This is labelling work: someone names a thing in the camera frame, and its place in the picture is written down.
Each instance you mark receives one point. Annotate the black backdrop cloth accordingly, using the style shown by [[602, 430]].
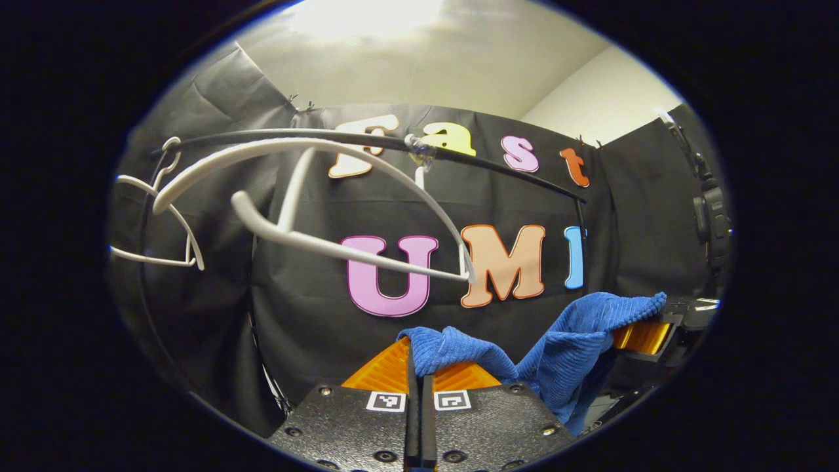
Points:
[[314, 314]]

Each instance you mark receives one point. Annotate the black mounted device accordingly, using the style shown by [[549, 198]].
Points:
[[711, 223]]

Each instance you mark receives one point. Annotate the white hanger with taped hook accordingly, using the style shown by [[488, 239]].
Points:
[[328, 246]]

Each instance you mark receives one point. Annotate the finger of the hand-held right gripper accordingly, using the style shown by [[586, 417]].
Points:
[[645, 337]]

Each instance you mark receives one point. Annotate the white plastic clothes hanger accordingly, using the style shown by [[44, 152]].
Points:
[[157, 260]]

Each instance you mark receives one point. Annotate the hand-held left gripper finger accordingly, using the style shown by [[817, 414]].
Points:
[[427, 419], [412, 419]]

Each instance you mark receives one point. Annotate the clear tape wrap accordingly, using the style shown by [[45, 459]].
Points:
[[419, 148]]

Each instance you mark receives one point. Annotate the ceiling light panel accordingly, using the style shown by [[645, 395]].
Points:
[[367, 16]]

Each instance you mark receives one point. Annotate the black clothes rack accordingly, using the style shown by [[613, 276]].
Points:
[[524, 174]]

